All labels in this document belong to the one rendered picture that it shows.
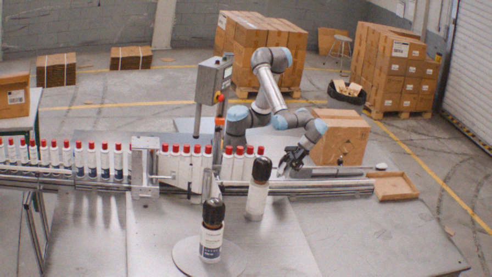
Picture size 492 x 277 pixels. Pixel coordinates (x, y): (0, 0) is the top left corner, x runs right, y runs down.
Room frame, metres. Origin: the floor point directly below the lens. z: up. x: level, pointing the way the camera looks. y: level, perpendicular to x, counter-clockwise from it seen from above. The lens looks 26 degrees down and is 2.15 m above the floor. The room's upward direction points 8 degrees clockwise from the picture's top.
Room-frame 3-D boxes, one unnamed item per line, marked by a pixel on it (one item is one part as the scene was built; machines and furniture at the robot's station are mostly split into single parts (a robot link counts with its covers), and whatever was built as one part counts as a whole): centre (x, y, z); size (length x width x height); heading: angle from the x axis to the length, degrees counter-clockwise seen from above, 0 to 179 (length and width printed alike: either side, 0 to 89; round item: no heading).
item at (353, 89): (4.74, -1.00, 0.50); 0.42 x 0.41 x 0.28; 112
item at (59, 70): (5.41, 2.74, 0.16); 0.65 x 0.54 x 0.32; 117
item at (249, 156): (2.13, -0.03, 0.98); 0.05 x 0.05 x 0.20
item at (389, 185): (2.34, -0.91, 0.85); 0.30 x 0.26 x 0.04; 104
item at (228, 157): (2.09, 0.07, 0.98); 0.05 x 0.05 x 0.20
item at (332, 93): (4.66, -0.97, 0.43); 0.44 x 0.43 x 0.39; 22
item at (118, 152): (1.96, 0.60, 0.98); 0.05 x 0.05 x 0.20
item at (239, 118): (2.57, 0.06, 1.02); 0.13 x 0.12 x 0.14; 122
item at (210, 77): (2.16, 0.18, 1.38); 0.17 x 0.10 x 0.19; 159
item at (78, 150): (1.91, 0.82, 0.98); 0.05 x 0.05 x 0.20
